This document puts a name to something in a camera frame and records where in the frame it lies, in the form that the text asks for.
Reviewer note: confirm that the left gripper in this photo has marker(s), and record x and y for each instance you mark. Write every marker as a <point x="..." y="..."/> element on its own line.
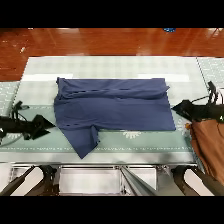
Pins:
<point x="23" y="126"/>

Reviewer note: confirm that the blue shirt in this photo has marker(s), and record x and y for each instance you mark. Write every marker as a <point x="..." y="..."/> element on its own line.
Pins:
<point x="116" y="106"/>

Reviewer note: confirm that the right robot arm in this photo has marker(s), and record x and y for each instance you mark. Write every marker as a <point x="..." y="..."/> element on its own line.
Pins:
<point x="191" y="111"/>

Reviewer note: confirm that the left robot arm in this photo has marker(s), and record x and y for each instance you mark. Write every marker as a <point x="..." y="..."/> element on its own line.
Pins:
<point x="7" y="125"/>

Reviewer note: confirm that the brown garment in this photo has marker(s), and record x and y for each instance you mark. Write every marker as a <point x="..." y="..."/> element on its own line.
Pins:
<point x="208" y="143"/>

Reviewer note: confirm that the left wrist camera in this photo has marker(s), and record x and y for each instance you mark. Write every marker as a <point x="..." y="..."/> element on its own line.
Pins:
<point x="18" y="107"/>

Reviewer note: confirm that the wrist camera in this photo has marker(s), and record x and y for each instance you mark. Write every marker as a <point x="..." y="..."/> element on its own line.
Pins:
<point x="213" y="90"/>
<point x="18" y="107"/>

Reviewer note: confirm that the silver frame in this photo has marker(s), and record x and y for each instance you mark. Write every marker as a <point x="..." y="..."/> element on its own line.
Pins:
<point x="134" y="184"/>

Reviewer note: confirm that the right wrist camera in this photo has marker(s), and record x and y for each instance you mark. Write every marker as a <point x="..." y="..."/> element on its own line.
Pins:
<point x="213" y="90"/>

